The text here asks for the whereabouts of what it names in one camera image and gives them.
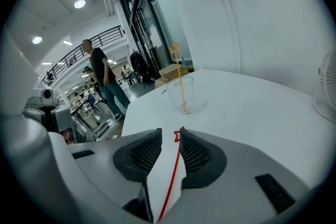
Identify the black bulky bag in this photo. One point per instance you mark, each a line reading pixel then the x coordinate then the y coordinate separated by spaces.
pixel 140 65

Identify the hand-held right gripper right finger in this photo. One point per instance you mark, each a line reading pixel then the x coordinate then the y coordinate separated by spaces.
pixel 236 178

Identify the white desk fan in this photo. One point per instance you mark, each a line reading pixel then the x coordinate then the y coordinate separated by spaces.
pixel 328 91

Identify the clear glass cup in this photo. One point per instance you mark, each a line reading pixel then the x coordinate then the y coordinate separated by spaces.
pixel 191 97

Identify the frosted glass panel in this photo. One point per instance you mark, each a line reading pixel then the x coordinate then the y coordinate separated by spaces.
pixel 170 31

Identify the red star wand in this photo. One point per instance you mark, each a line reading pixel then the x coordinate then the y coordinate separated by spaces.
pixel 172 183

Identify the orange star wand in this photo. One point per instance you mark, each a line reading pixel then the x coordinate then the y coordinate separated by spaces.
pixel 179 73

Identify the black balcony railing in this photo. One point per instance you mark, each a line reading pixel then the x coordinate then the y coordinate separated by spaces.
pixel 78 51

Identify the large cardboard box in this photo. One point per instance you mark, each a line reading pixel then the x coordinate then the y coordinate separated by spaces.
pixel 161 83

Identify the yellow bin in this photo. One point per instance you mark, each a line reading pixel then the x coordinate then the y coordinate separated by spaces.
pixel 189 68

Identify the round ceiling light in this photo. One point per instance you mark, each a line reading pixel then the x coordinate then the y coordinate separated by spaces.
pixel 37 40
pixel 79 3

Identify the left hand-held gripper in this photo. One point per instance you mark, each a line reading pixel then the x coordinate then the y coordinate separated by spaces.
pixel 59 118

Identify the flat cardboard box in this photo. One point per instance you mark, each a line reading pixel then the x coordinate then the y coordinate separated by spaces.
pixel 173 72

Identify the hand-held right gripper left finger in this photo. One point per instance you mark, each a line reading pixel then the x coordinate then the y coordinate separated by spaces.
pixel 110 165

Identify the person's left hand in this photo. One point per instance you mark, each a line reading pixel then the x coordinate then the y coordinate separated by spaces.
pixel 67 137

